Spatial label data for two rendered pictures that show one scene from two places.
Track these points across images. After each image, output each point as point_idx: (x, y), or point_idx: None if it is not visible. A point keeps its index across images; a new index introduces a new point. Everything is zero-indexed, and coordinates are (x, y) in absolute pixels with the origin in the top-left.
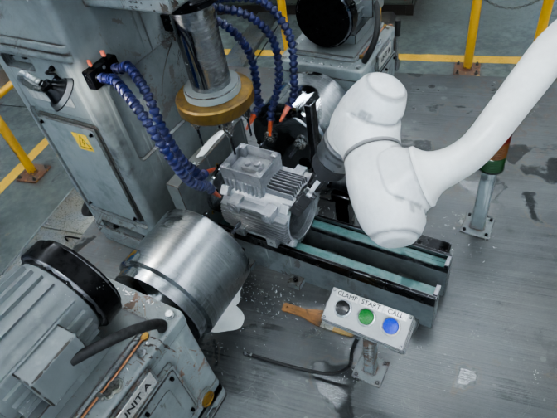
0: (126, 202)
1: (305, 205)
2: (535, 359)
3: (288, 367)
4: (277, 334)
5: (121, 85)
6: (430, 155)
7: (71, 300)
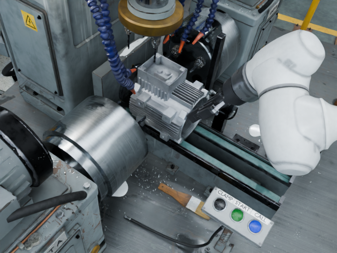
0: (52, 78)
1: (205, 117)
2: None
3: (157, 234)
4: (152, 207)
5: None
6: (336, 109)
7: (15, 164)
